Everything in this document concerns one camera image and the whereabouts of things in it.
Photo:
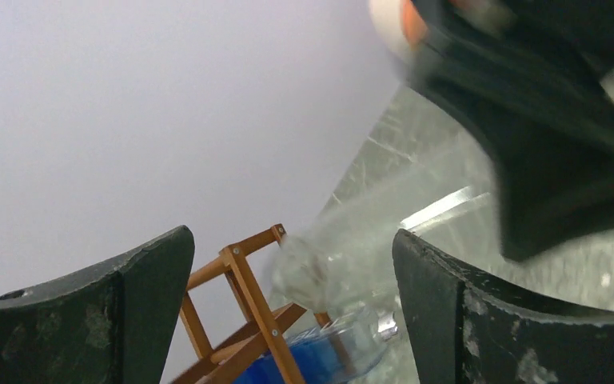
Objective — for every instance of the brown wooden wine rack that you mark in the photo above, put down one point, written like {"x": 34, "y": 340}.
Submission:
{"x": 228, "y": 320}

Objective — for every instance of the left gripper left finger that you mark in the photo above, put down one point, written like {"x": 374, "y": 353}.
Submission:
{"x": 111, "y": 322}

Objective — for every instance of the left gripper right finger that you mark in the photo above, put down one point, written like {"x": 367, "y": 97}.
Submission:
{"x": 466, "y": 325}

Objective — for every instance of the clear glass bottle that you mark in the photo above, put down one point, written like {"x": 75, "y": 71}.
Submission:
{"x": 345, "y": 257}

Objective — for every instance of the blue plastic water bottle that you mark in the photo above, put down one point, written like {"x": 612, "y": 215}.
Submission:
{"x": 346, "y": 348}

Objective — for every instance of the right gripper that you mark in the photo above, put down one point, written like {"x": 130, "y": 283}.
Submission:
{"x": 524, "y": 79}

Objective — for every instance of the cream orange cylindrical box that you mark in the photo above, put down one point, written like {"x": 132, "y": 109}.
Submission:
{"x": 399, "y": 25}

